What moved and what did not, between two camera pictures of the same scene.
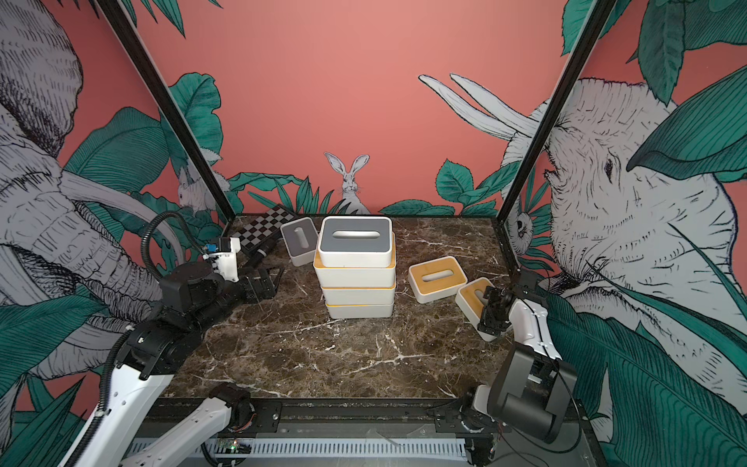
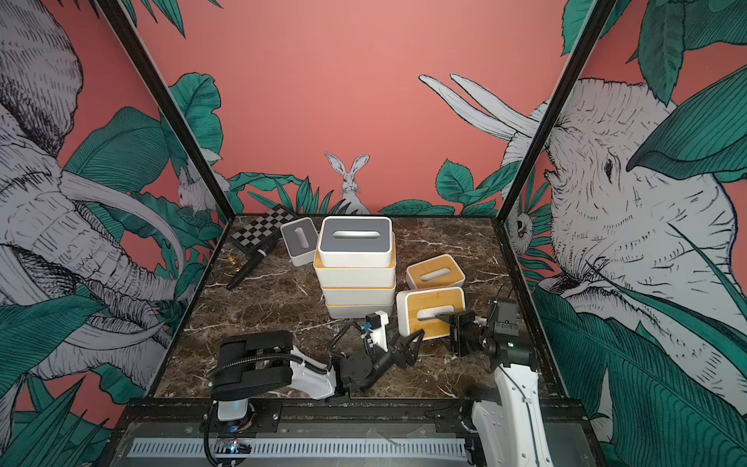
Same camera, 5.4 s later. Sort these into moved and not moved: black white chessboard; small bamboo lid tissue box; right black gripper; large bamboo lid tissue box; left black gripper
Moved: right black gripper; left black gripper
Not moved: large bamboo lid tissue box; black white chessboard; small bamboo lid tissue box
